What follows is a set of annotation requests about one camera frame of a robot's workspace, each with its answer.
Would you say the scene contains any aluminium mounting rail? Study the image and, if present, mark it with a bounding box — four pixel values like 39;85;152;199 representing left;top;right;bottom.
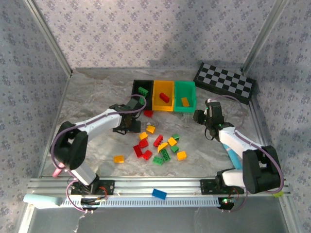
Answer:
27;176;292;198

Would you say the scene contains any white slotted cable duct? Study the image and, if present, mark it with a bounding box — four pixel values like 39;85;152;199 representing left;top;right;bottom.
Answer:
59;195;223;208

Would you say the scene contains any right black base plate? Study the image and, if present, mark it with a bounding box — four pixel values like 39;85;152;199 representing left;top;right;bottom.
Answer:
199;179;245;195

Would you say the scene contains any blue lego brick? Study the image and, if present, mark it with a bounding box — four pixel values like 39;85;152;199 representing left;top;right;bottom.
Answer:
151;188;168;200

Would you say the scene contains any green plastic bin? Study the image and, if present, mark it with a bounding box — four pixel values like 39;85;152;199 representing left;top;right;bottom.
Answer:
173;81;197;114

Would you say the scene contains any left black controller board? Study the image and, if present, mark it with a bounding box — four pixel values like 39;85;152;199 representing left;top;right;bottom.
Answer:
80;198;102;211

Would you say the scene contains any pale blue plastic piece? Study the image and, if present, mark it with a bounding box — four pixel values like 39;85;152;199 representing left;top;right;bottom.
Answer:
23;193;63;209

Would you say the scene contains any black plastic bin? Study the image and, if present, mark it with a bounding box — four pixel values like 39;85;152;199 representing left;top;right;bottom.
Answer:
131;79;155;111

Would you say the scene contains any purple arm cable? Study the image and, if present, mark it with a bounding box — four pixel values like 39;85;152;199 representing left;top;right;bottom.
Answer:
50;94;148;214
206;95;285;213

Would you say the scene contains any right black controller board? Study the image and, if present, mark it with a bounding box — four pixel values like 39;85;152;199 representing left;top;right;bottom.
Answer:
217;197;236;212

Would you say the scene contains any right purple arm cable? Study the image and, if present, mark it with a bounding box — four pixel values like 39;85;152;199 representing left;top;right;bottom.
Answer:
206;95;285;213

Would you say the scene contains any aluminium frame post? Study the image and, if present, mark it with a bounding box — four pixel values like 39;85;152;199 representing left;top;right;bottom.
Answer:
242;0;290;73
24;0;73;76

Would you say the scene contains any yellow plastic bin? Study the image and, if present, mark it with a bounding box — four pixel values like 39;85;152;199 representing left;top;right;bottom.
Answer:
152;80;175;112

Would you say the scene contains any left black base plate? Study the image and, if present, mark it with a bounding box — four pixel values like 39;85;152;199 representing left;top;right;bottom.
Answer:
70;179;115;196

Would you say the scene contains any light blue toy tool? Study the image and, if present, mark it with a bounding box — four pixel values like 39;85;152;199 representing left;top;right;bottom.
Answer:
224;145;243;170

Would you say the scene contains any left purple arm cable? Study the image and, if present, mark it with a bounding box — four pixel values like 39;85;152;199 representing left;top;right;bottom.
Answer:
50;94;148;214

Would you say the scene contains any black controller board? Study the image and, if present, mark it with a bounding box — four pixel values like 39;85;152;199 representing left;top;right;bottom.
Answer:
80;198;102;211
217;197;236;212

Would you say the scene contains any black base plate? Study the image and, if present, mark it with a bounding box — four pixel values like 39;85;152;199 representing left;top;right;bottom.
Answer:
70;179;115;196
199;179;245;195

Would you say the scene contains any folded black grey chessboard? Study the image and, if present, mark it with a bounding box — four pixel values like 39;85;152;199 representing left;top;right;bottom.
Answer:
193;62;256;105

